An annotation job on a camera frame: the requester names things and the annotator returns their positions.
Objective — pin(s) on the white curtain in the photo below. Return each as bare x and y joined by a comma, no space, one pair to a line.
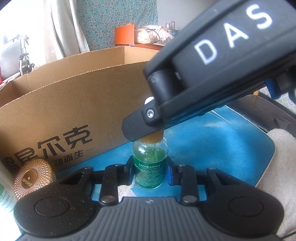
64,25

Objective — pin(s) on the clear glass bottle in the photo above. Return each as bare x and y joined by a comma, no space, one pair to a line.
167,25
174,26

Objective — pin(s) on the wheelchair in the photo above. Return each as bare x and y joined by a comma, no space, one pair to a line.
20,60

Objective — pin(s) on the tall orange carton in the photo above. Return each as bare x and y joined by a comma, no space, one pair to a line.
124,34

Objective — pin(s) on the black jar with gold lid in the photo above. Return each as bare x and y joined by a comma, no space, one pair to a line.
32,178

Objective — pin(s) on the white pill bottle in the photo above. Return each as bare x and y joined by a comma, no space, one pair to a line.
5,192

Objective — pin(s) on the green glass dropper bottle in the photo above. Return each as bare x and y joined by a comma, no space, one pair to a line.
150,166

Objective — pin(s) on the beige fuzzy cloth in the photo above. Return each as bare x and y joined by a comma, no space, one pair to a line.
279,173

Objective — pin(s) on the brown cardboard box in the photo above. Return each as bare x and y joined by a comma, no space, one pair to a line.
69,104

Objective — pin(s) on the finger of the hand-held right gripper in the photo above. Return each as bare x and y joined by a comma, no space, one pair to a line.
274,89
141,122

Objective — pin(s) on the green floral cloth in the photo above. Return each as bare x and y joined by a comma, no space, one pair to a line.
111,14

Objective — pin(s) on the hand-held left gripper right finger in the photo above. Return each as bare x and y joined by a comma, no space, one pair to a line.
170,173

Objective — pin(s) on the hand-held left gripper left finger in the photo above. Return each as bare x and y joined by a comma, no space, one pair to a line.
108,180

